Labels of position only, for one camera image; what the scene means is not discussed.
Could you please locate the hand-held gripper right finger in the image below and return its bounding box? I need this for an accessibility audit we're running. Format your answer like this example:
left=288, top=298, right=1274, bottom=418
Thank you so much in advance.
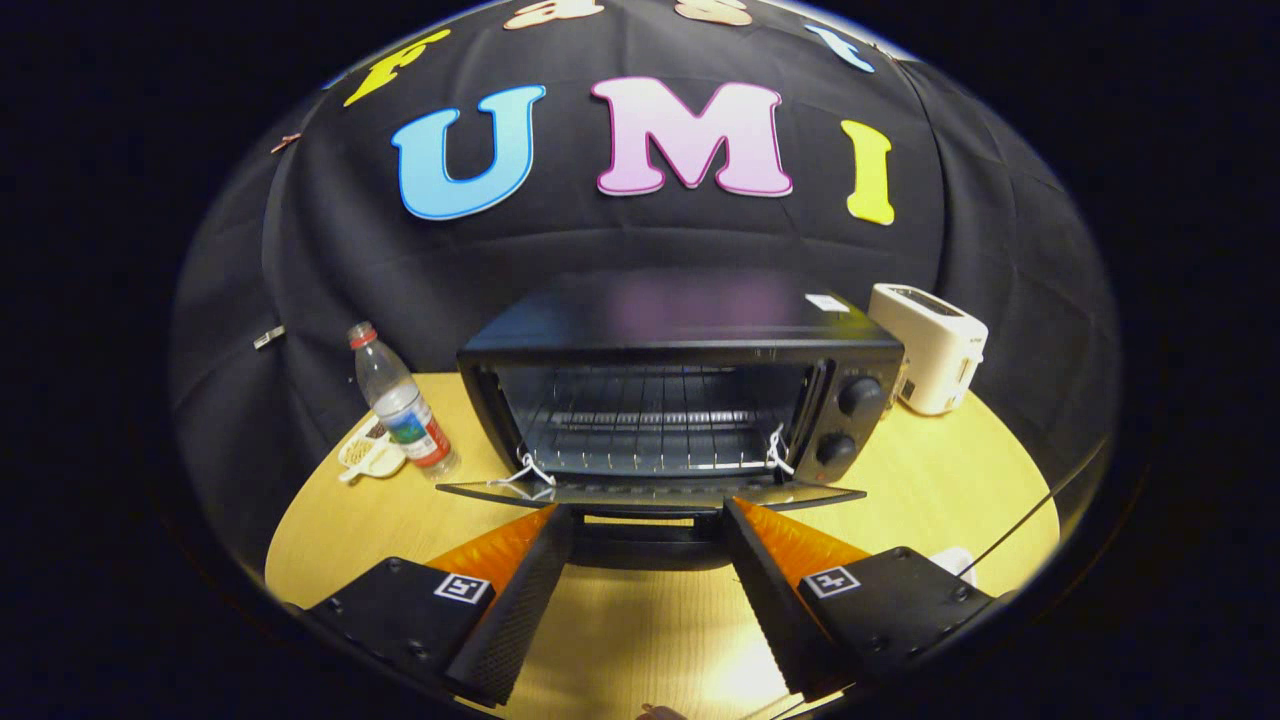
left=722, top=497, right=1001, bottom=703

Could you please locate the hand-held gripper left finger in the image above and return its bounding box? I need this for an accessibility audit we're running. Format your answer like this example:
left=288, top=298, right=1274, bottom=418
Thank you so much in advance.
left=300, top=503, right=576, bottom=709

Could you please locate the black toaster oven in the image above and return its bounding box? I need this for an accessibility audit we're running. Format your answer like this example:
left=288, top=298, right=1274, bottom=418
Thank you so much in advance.
left=437, top=268, right=907, bottom=573

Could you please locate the white pop-up toaster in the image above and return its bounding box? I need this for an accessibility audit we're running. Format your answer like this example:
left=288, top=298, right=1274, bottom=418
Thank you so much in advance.
left=867, top=283, right=990, bottom=417

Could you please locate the small white object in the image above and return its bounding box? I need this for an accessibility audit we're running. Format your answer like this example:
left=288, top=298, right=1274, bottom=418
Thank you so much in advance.
left=930, top=546, right=979, bottom=586

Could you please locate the small white snack dish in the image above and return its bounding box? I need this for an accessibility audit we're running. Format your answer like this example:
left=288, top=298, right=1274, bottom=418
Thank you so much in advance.
left=337, top=418, right=408, bottom=485

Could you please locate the clear plastic water bottle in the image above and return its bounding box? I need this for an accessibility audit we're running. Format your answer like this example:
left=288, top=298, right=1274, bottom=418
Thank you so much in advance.
left=347, top=321, right=461, bottom=481

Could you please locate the black backdrop cloth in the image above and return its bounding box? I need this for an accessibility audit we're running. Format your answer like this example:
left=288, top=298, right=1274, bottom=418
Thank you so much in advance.
left=170, top=0, right=1121, bottom=561

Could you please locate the thin black cable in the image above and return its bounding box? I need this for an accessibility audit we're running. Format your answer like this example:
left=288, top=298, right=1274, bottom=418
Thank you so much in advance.
left=965, top=440, right=1111, bottom=581

